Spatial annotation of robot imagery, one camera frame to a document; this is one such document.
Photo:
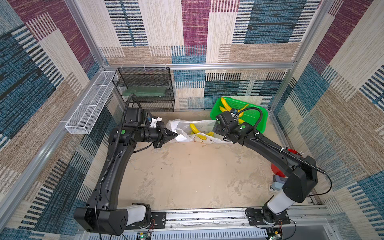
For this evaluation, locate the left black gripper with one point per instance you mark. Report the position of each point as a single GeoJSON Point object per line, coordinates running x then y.
{"type": "Point", "coordinates": [165, 135]}

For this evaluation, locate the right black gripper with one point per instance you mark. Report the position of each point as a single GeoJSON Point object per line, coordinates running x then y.
{"type": "Point", "coordinates": [220, 127]}

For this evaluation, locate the yellow banana bunch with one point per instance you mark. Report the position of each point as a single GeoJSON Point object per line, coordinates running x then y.
{"type": "Point", "coordinates": [231, 108]}

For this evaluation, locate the white plastic bag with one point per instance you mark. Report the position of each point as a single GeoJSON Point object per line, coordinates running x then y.
{"type": "Point", "coordinates": [185, 134]}

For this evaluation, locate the single yellow banana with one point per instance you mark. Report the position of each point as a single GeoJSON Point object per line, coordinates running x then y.
{"type": "Point", "coordinates": [198, 134]}

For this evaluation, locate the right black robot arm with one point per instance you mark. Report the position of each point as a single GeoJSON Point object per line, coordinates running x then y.
{"type": "Point", "coordinates": [302, 173]}

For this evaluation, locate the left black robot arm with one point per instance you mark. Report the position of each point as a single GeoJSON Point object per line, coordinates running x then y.
{"type": "Point", "coordinates": [101, 214]}

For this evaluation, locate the green plastic basket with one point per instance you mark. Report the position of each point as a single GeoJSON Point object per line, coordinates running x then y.
{"type": "Point", "coordinates": [255, 115]}

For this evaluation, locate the green board on shelf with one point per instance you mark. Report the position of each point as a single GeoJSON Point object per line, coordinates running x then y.
{"type": "Point", "coordinates": [145, 91]}

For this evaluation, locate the red pen cup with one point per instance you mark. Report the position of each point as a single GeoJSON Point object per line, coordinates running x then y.
{"type": "Point", "coordinates": [277, 171]}

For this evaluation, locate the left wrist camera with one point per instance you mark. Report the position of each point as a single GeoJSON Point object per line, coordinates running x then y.
{"type": "Point", "coordinates": [153, 121]}

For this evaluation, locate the black wire mesh shelf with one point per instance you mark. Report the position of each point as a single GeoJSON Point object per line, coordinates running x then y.
{"type": "Point", "coordinates": [152, 86]}

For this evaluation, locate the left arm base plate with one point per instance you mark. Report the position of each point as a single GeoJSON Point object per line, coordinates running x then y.
{"type": "Point", "coordinates": [157, 221]}

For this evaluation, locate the white wire mesh tray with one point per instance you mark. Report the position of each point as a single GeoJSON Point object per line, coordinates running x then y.
{"type": "Point", "coordinates": [88, 111]}

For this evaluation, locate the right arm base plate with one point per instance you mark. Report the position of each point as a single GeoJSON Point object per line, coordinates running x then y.
{"type": "Point", "coordinates": [264, 217]}

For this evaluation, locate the aluminium front rail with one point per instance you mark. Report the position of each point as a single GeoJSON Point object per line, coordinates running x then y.
{"type": "Point", "coordinates": [308, 222]}

